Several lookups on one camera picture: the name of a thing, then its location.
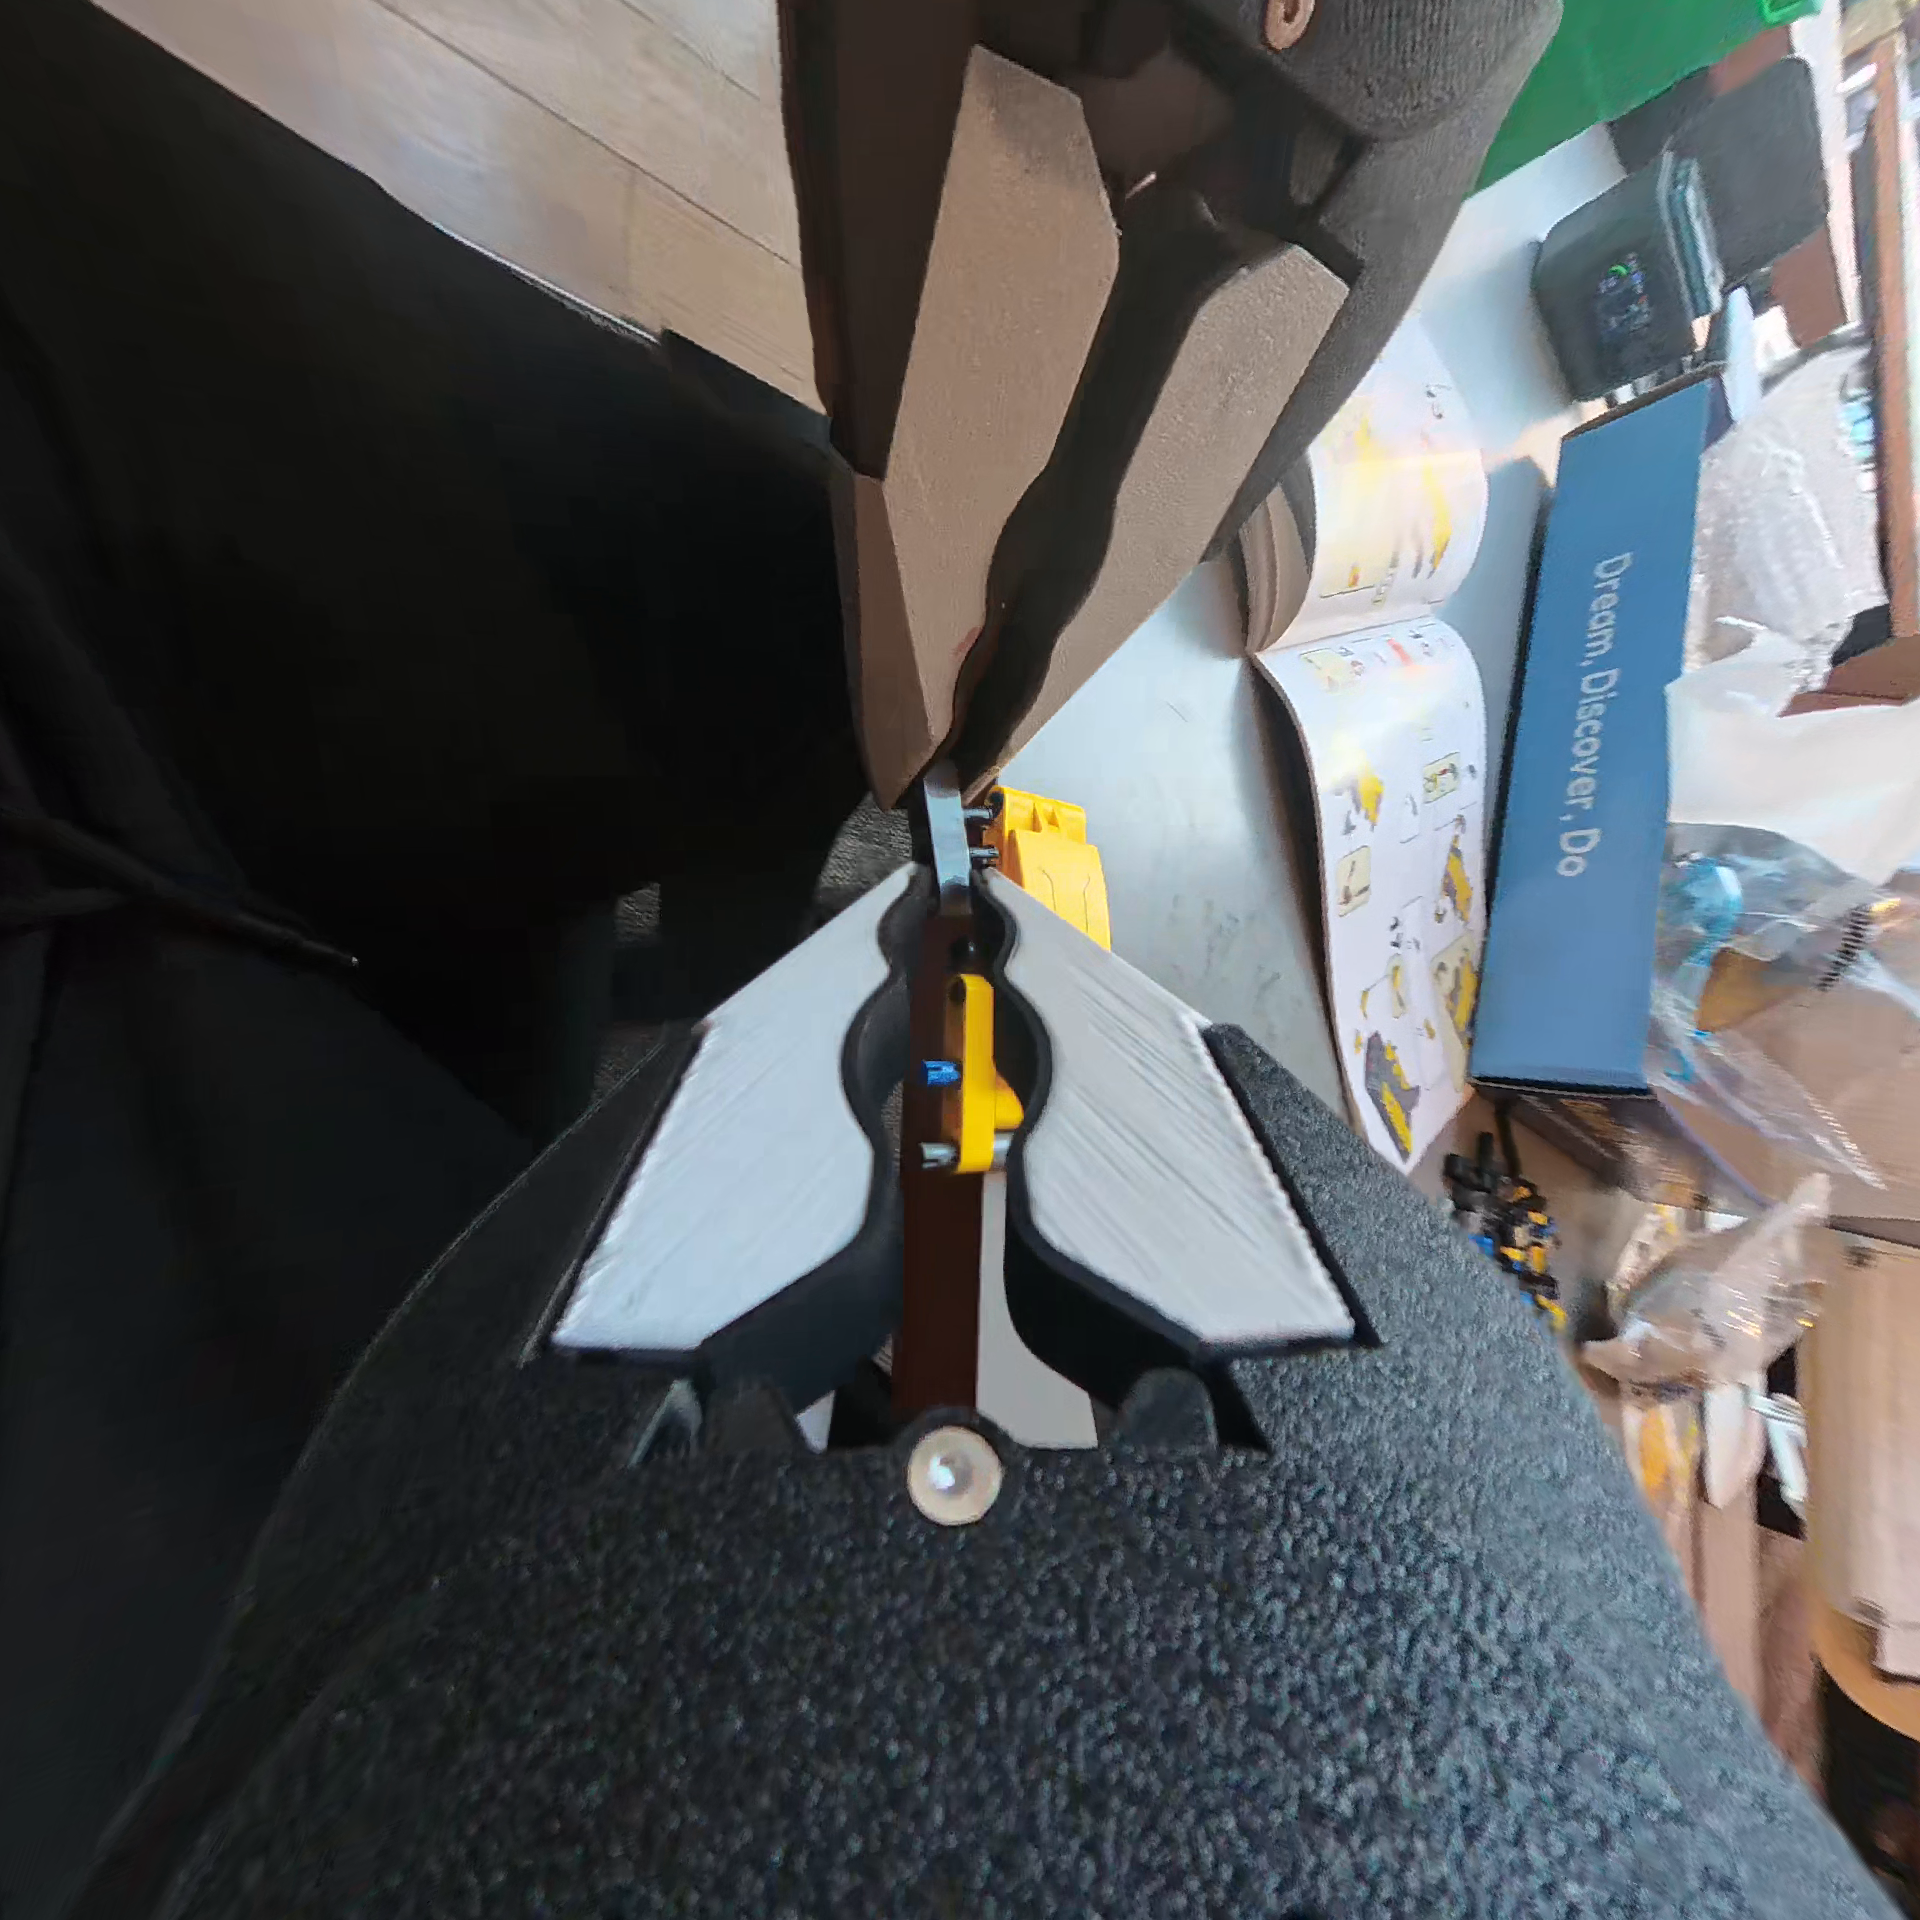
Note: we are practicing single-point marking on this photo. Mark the yellow brick assembly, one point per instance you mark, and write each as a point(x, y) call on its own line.
point(991, 1050)

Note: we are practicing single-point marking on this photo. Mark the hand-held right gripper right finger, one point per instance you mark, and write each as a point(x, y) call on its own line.
point(1170, 1185)

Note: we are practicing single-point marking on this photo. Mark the pile of small bricks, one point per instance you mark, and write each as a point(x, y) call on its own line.
point(1507, 1215)

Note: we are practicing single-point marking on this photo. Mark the open brown cardboard box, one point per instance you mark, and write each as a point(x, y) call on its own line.
point(1869, 1424)

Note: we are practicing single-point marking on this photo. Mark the clear plastic bags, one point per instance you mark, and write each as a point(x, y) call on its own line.
point(1786, 930)

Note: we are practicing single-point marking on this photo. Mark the white plastic bag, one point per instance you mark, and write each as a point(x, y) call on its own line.
point(1711, 1306)

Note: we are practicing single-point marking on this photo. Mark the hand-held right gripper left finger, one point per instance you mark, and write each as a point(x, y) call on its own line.
point(735, 1185)

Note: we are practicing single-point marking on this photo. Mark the blue cardboard box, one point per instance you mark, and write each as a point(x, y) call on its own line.
point(1589, 720)

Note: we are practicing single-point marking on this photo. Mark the green plastic bin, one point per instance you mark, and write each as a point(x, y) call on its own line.
point(1622, 61)

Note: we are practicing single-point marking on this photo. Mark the open instruction booklet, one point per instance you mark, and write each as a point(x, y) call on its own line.
point(1395, 781)

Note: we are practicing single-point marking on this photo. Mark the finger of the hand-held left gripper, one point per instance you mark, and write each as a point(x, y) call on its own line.
point(1201, 436)
point(991, 300)

